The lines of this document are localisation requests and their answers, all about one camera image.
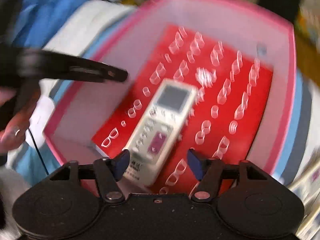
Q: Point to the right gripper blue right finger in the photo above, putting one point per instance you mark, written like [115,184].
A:
[208,173]

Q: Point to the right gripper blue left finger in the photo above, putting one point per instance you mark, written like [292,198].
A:
[107,173]

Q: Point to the white remote with purple button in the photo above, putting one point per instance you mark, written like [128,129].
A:
[155,134]

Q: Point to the pink cardboard box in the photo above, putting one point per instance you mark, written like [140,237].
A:
[239,56]

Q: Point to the blue sleeve forearm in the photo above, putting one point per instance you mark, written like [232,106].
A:
[40,20]

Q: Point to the person's left hand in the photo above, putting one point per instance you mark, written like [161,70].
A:
[14,134]

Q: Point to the striped blue white bedsheet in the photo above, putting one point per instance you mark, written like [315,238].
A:
[287,142]

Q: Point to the red eyeglass-print paper liner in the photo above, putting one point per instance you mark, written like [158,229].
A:
[232,92]

